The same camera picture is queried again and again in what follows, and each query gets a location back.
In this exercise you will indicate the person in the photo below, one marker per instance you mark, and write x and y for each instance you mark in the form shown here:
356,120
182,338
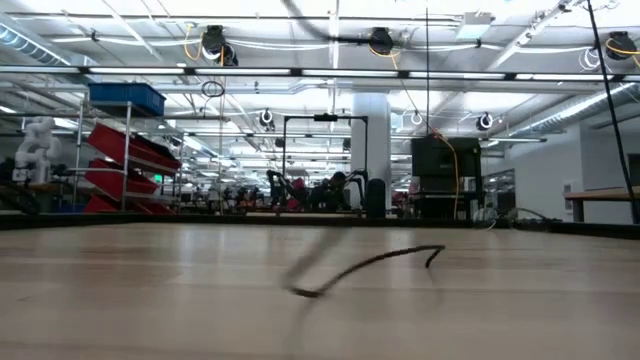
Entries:
330,192

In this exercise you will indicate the black aluminium table frame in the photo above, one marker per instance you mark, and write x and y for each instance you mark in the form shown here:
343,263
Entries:
150,220

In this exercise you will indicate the wooden work table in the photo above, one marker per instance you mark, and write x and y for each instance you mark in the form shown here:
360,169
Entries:
600,195

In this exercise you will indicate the white building column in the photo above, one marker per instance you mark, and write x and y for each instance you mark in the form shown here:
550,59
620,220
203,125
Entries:
370,130

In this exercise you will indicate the ceiling light strip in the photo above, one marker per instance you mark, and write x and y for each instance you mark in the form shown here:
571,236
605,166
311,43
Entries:
350,73

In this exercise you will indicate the blue storage bin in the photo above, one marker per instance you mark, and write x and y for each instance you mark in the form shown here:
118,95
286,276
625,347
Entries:
127,95

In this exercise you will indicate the black monitor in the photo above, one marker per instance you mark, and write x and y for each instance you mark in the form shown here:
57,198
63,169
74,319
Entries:
440,162

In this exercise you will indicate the red storage bin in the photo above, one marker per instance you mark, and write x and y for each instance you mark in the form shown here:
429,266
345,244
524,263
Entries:
125,145
120,182
107,206

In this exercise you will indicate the white robot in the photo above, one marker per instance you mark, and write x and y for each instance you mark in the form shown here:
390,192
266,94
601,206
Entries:
37,145

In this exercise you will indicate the black gantry frame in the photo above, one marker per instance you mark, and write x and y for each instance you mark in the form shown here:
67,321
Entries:
325,117

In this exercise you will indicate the background black robot arm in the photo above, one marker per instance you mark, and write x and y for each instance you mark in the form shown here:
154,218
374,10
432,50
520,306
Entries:
376,197
280,187

